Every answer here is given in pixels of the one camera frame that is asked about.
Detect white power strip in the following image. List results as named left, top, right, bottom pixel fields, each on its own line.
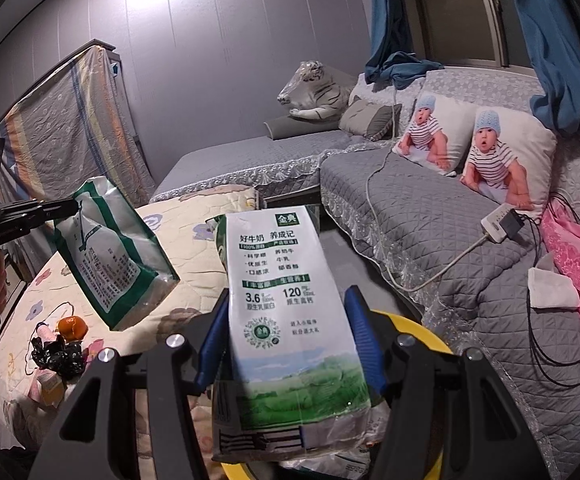
left=480, top=203, right=513, bottom=242

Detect baby print pillow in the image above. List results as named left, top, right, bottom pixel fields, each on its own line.
left=392, top=91, right=476, bottom=177
left=460, top=105, right=557, bottom=213

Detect orange tangerine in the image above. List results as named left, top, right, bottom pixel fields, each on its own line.
left=56, top=316, right=90, bottom=343

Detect grey square cushion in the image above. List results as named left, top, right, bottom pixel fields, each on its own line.
left=338, top=96, right=402, bottom=142

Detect green white milk carton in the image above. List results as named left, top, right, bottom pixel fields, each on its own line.
left=52, top=176, right=180, bottom=332
left=211, top=208, right=390, bottom=463

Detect cartoon bear printed blanket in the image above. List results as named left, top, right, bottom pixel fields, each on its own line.
left=0, top=187, right=261, bottom=480

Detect white tiger plush toy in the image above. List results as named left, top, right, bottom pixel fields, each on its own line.
left=277, top=60, right=357, bottom=122

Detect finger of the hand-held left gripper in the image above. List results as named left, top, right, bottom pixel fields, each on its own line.
left=0, top=199, right=82, bottom=235

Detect white power cable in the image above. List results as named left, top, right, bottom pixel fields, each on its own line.
left=366, top=85, right=486, bottom=291

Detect small pink packet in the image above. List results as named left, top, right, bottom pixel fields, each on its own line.
left=27, top=369, right=66, bottom=407

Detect grey bolster pillow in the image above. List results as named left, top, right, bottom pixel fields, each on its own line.
left=264, top=112, right=341, bottom=141

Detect black glossy wrapper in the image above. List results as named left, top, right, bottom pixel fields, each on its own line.
left=31, top=334, right=85, bottom=378

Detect black cables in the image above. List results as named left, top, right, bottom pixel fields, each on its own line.
left=527, top=195, right=580, bottom=388

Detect dark glass table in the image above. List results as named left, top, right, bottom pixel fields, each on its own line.
left=260, top=185, right=323, bottom=233

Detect blue curtain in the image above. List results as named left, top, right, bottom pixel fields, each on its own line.
left=364, top=0, right=445, bottom=92
left=502, top=0, right=580, bottom=147

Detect metal framed window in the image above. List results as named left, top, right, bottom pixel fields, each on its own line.
left=405, top=0, right=546, bottom=70

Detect striped cloth covered wardrobe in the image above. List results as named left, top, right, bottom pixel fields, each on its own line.
left=0, top=39, right=157, bottom=221

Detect yellow rimmed black bin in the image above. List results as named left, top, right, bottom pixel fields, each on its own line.
left=220, top=310, right=455, bottom=480

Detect white tissue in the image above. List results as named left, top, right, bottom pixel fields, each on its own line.
left=527, top=255, right=580, bottom=310

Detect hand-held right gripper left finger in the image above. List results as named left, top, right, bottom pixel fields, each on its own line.
left=27, top=290, right=231, bottom=480

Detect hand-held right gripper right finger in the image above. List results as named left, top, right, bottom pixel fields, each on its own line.
left=342, top=285, right=553, bottom=480

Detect black charger adapter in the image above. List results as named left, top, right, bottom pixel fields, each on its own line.
left=500, top=208, right=526, bottom=236

